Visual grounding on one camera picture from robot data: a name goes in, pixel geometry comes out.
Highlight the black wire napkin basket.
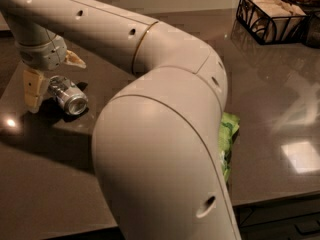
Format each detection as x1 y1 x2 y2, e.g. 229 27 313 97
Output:
236 0 307 45

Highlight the large green snack bag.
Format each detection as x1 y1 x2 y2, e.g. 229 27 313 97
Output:
218 112 240 182

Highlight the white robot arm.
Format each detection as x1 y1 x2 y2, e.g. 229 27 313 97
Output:
1 0 241 240

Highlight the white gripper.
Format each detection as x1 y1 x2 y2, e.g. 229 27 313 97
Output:
16 35 86 113

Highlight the dark cabinet drawer handle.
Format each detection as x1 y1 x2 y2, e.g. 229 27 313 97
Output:
295 220 320 235

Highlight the silver 7up soda can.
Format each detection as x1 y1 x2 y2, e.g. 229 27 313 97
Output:
48 75 88 116

